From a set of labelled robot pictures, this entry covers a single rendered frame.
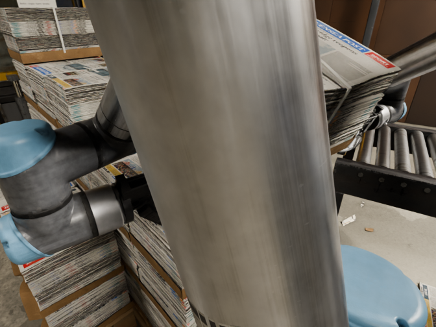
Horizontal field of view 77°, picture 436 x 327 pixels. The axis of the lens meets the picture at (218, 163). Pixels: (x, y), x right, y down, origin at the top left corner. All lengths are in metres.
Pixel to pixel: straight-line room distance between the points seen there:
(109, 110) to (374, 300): 0.36
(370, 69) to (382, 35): 3.51
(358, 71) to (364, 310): 0.43
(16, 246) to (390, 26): 4.04
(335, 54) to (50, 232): 0.58
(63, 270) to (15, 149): 0.76
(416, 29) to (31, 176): 4.03
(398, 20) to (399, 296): 3.89
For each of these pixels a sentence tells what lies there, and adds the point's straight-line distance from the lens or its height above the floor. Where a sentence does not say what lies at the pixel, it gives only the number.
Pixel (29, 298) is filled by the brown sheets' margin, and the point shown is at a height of 0.39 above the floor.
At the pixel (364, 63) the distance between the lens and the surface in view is 0.63.
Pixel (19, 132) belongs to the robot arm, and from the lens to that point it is 0.39.
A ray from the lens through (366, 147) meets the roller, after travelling 1.25.
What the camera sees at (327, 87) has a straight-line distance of 0.49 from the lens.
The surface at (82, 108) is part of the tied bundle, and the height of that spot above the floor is 0.99.
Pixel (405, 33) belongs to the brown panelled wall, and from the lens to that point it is 4.13.
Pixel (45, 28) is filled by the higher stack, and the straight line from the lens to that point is 1.61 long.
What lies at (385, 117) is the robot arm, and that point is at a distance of 0.95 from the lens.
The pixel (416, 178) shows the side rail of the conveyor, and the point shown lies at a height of 0.80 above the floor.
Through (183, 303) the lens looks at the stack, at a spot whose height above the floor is 0.58.
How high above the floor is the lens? 1.28
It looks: 29 degrees down
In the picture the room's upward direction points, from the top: straight up
